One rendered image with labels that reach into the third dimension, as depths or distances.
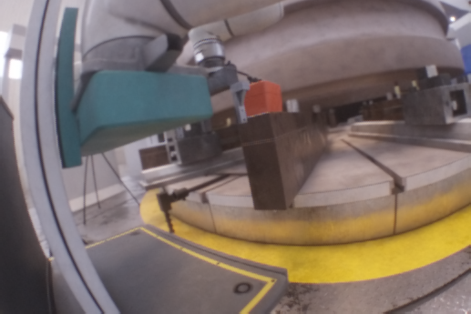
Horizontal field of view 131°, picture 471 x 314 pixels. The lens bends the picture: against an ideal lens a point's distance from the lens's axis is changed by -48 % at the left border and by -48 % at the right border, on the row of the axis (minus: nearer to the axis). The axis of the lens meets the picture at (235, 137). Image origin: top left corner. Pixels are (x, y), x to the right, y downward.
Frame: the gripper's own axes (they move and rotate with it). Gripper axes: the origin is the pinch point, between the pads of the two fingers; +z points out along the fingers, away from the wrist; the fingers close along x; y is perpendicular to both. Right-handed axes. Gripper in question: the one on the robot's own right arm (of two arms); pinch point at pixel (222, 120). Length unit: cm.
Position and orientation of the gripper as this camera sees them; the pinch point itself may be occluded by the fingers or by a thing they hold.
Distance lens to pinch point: 57.1
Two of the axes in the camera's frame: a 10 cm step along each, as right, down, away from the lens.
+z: 1.9, 9.8, 0.2
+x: 7.6, -1.4, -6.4
